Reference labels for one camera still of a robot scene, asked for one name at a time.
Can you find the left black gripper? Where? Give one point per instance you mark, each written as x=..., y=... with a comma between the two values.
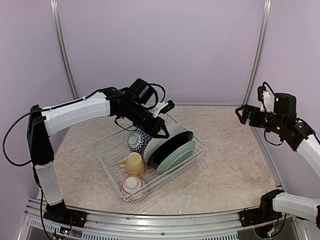
x=154, y=130

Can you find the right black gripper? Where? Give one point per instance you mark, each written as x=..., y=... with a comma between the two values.
x=254, y=122

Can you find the red teal floral plate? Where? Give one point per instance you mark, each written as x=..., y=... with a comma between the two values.
x=173, y=129

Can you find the black plate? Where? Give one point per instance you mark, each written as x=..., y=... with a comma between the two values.
x=169, y=147

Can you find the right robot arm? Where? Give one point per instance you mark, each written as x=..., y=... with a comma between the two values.
x=277, y=115

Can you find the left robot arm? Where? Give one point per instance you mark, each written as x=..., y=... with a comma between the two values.
x=139, y=103

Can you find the blue white patterned bowl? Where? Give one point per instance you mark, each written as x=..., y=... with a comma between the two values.
x=138, y=140

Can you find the light teal plate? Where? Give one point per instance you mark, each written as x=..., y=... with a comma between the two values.
x=177, y=157

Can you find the yellow mug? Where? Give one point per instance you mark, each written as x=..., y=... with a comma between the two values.
x=134, y=164

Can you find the white bowl red rim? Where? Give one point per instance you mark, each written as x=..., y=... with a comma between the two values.
x=133, y=188

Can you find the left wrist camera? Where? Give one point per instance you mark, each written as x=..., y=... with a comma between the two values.
x=162, y=108

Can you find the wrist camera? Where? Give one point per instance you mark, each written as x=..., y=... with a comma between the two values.
x=265, y=98
x=162, y=108

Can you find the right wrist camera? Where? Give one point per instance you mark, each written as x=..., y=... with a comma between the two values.
x=265, y=98

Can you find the white wire dish rack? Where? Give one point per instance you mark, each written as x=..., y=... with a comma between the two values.
x=111, y=149

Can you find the right aluminium frame post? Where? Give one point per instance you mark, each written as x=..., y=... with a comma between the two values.
x=259, y=51

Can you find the aluminium front rail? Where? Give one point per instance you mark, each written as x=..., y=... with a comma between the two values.
x=101, y=225

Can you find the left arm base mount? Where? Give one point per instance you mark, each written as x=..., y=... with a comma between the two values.
x=59, y=213

